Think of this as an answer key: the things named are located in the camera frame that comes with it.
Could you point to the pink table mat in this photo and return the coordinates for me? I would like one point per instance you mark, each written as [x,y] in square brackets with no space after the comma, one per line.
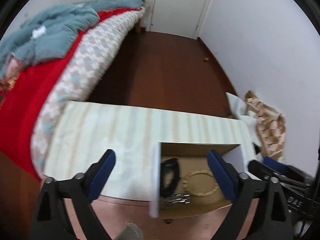
[114,214]

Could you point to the white door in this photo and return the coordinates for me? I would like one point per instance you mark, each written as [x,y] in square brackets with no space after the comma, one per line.
[178,17]

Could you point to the white wrapping paper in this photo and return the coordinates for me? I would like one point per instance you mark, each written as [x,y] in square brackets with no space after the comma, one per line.
[239,110]

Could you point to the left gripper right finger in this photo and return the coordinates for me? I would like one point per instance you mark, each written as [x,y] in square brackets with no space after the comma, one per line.
[271,219]

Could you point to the blue-grey blanket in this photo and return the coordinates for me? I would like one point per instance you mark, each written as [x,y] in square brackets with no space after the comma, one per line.
[50,34]

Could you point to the striped pale table cloth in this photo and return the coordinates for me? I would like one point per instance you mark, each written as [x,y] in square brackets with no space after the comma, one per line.
[86,130]

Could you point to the red bed sheet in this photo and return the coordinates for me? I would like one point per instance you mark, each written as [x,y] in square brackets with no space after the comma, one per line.
[21,106]

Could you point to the checkered white quilt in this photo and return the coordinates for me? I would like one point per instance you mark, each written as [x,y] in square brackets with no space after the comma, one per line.
[92,57]

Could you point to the white cardboard box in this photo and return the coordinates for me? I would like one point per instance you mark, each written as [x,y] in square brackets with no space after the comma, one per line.
[189,162]

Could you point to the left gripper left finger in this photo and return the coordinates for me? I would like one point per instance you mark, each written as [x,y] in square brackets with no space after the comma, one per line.
[51,219]

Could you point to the brown patterned paper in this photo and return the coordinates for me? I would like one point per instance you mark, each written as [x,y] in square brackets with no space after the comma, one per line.
[270,127]

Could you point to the dark grey fuzzy fabric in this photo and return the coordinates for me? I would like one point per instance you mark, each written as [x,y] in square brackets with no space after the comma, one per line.
[130,231]

